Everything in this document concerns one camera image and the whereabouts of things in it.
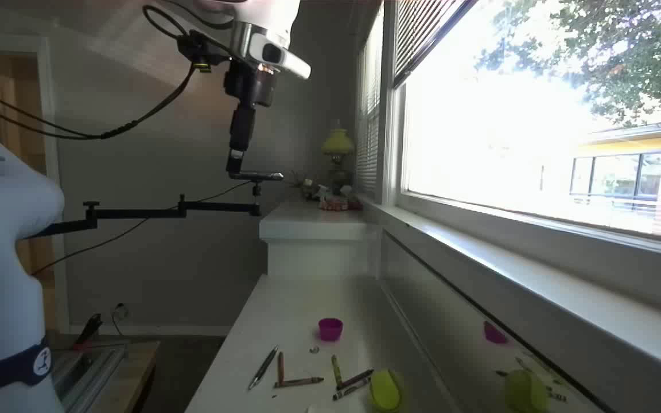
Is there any green ball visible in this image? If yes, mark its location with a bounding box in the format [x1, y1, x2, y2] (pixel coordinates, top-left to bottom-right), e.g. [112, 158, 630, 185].
[369, 369, 402, 413]

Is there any dark marker pen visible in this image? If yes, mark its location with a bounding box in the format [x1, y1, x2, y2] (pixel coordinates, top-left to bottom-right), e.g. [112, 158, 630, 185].
[330, 356, 374, 403]

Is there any wooden side table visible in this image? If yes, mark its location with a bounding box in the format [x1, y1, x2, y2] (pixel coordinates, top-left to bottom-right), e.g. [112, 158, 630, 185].
[54, 341, 161, 413]

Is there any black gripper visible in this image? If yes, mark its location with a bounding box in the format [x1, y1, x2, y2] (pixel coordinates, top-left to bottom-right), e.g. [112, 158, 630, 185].
[223, 63, 276, 174]

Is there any grey pen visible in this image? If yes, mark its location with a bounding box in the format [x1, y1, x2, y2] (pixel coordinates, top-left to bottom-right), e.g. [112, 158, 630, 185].
[245, 350, 278, 392]

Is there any magenta small cup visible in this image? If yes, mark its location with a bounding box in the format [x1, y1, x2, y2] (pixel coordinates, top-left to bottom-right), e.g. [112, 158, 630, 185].
[317, 317, 345, 342]

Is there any yellow table lamp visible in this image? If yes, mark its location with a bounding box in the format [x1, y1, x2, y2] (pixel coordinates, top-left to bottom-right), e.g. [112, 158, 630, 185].
[321, 123, 353, 192]

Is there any window blind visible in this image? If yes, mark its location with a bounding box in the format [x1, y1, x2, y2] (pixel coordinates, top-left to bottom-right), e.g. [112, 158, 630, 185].
[353, 0, 478, 203]

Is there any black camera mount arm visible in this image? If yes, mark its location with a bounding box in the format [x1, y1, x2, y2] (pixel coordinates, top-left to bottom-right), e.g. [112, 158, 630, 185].
[31, 173, 284, 240]

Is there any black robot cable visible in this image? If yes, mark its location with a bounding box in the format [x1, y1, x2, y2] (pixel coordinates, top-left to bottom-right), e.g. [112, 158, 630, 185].
[0, 3, 239, 143]

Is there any flower ornament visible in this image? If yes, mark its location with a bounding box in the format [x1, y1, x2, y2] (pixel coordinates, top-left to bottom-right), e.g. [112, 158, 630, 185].
[301, 179, 361, 211]

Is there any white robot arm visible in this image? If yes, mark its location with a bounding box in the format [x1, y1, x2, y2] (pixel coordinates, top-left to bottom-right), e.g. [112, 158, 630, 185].
[0, 0, 311, 413]

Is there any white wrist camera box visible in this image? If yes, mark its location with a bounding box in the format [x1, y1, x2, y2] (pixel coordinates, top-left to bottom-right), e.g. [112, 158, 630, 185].
[229, 24, 313, 80]

